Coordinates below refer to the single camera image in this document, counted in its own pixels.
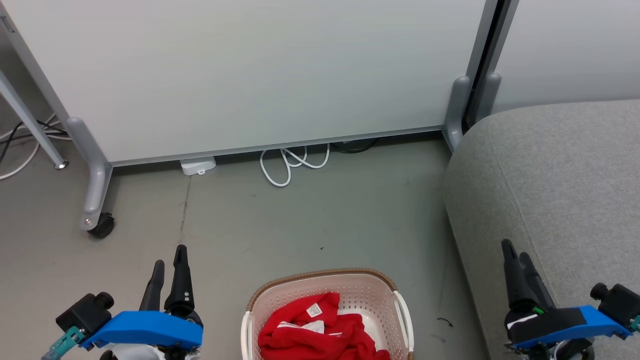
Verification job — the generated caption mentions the blue-covered left gripper body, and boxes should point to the blue-covered left gripper body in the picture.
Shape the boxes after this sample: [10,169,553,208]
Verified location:
[80,310,204,360]

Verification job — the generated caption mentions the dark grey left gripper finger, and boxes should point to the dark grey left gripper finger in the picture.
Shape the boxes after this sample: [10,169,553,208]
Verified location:
[163,244,196,317]
[138,259,166,312]

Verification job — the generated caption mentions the blue-covered right gripper body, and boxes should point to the blue-covered right gripper body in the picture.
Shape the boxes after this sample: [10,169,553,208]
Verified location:
[503,305,633,359]

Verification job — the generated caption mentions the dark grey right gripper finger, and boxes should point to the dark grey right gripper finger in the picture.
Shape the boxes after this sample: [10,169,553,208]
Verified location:
[519,252,556,309]
[501,239,532,311]

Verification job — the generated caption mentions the plain red garment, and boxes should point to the plain red garment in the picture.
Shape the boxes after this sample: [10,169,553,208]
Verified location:
[260,314,392,360]

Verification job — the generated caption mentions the grey fabric sofa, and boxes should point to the grey fabric sofa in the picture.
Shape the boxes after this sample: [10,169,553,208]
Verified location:
[442,99,640,360]

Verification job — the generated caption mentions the black caster wheel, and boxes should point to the black caster wheel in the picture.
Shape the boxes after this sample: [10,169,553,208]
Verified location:
[87,212,116,239]

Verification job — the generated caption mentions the white power adapter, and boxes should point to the white power adapter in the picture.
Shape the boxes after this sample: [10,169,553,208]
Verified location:
[179,156,217,177]

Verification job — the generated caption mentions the grey partition leg with caster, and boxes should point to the grey partition leg with caster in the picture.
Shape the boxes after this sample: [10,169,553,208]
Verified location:
[66,117,114,232]

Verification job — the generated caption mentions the white plastic laundry basket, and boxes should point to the white plastic laundry basket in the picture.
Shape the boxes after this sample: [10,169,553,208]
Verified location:
[241,268,415,360]

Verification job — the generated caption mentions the short grey partition foot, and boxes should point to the short grey partition foot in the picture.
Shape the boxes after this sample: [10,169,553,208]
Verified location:
[474,73,502,124]
[442,75,472,152]

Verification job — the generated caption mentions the grey metal table leg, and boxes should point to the grey metal table leg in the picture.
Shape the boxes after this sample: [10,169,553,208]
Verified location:
[0,70,70,170]

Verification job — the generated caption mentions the wide white partition panel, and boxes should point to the wide white partition panel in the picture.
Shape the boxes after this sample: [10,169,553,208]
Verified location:
[0,0,501,168]

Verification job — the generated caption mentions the looped white cable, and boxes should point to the looped white cable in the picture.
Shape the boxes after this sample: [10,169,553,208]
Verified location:
[259,143,331,188]

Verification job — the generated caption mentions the long white floor cable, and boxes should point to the long white floor cable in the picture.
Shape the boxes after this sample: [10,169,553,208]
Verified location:
[0,113,60,181]

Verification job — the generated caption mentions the thin black floor cable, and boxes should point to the thin black floor cable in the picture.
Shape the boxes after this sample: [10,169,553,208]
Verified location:
[0,120,69,165]

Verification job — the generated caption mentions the black cable under partition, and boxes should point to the black cable under partition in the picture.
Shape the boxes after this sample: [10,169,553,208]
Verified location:
[331,138,380,154]

